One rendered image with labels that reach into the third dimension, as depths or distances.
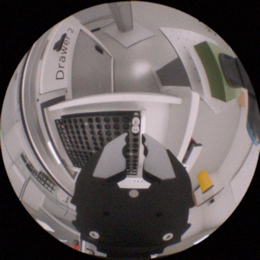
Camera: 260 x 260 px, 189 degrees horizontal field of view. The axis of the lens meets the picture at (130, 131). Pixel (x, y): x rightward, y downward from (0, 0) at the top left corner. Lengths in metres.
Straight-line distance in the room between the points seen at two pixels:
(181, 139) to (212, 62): 0.32
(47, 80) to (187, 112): 0.32
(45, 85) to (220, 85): 0.53
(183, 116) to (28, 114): 0.33
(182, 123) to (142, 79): 0.93
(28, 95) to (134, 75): 1.00
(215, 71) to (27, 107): 0.55
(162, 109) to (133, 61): 0.92
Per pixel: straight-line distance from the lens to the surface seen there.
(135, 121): 0.15
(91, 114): 0.21
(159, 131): 0.25
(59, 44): 0.28
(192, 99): 0.16
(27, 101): 0.24
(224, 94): 0.38
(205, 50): 0.40
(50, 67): 0.28
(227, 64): 0.37
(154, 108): 0.23
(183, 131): 0.17
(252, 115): 0.35
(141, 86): 1.06
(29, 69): 0.26
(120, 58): 1.13
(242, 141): 3.27
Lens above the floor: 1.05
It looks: 62 degrees down
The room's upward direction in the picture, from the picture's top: 174 degrees counter-clockwise
